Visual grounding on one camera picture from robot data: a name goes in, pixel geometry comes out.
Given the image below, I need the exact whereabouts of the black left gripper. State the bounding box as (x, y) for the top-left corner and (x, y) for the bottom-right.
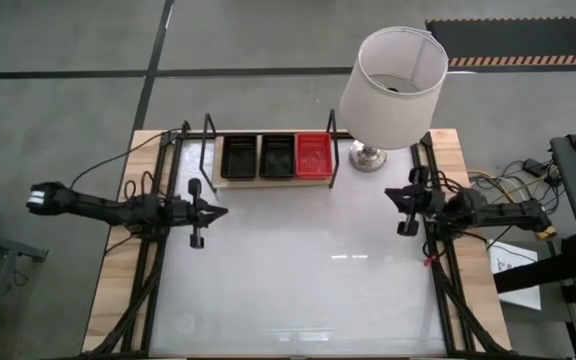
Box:
(170, 178), (229, 250)

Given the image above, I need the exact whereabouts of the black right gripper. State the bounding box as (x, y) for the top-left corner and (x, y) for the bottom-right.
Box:
(384, 167), (448, 237)

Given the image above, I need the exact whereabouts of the black plastic slotted basket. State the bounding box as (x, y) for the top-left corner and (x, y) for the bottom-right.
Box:
(258, 133), (297, 180)
(220, 133), (258, 181)

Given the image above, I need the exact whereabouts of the red plastic slotted basket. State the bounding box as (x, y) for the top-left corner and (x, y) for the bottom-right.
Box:
(295, 132), (334, 180)

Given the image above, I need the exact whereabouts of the white shade table lamp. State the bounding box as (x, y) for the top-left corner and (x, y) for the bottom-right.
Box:
(337, 25), (450, 174)

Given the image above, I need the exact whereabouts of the white paper sheet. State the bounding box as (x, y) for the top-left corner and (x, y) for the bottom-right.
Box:
(487, 238), (543, 312)

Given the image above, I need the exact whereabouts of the white glossy table sheet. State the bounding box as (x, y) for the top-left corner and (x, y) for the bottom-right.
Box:
(148, 135), (448, 357)

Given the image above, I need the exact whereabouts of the black power adapter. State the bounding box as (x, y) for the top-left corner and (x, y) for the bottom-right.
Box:
(523, 158), (549, 177)

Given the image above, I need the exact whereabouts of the dark grey side desk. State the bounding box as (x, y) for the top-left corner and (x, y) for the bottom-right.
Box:
(492, 122), (576, 360)

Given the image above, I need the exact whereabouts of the black hazard-striped floor mat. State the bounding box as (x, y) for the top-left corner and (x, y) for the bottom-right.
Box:
(425, 16), (576, 69)

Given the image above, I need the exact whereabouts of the wooden shelf with wire frame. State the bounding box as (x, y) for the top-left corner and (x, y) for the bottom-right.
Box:
(198, 110), (342, 192)

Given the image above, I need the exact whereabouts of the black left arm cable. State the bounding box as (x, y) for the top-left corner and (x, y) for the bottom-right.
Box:
(69, 128), (184, 191)

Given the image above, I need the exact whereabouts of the black metal rig frame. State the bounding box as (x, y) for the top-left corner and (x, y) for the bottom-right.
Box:
(81, 119), (512, 360)

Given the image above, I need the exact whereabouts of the yellow floor cable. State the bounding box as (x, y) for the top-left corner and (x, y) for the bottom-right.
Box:
(467, 168), (559, 241)

